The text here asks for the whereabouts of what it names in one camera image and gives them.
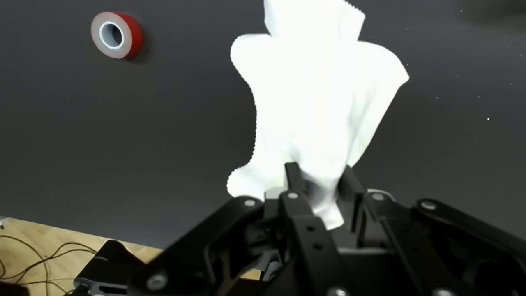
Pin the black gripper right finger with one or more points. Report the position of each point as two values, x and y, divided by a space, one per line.
416 241

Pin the red tape roll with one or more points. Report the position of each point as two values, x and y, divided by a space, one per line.
117 35

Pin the white cloth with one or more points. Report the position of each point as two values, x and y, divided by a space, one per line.
317 99

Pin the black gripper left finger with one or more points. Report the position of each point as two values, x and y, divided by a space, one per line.
306 236

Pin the black metal bracket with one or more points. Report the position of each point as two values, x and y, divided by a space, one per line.
112 264

